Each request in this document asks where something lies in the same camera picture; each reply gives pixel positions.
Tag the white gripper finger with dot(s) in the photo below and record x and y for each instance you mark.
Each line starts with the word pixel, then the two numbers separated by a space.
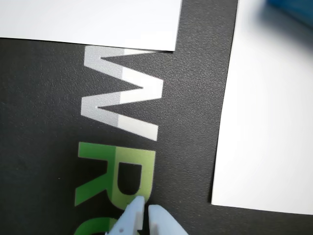
pixel 161 222
pixel 129 218

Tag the blue box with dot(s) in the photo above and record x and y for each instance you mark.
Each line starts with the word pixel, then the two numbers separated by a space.
pixel 293 7

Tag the dark mat with WROB print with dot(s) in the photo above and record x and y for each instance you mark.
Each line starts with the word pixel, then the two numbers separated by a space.
pixel 36 122

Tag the white paper sheet marked HOME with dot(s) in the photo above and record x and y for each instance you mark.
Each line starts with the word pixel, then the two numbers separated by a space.
pixel 264 122

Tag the white paper sheet marked 1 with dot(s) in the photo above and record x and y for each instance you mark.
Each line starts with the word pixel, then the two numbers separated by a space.
pixel 85 19

